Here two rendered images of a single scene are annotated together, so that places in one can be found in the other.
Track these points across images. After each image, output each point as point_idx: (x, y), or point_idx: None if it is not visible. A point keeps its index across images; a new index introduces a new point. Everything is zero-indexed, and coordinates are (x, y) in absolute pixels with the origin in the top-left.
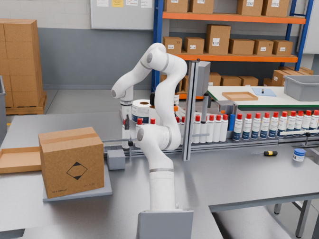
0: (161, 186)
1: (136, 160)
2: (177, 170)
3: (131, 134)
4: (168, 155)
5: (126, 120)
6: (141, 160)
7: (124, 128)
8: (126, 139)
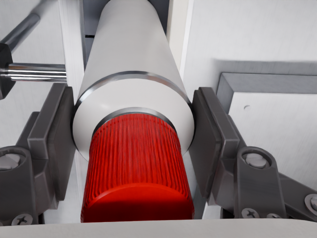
0: None
1: (26, 55)
2: None
3: (310, 101)
4: (77, 199)
5: (83, 215)
6: (26, 81)
7: (87, 81)
8: (63, 44)
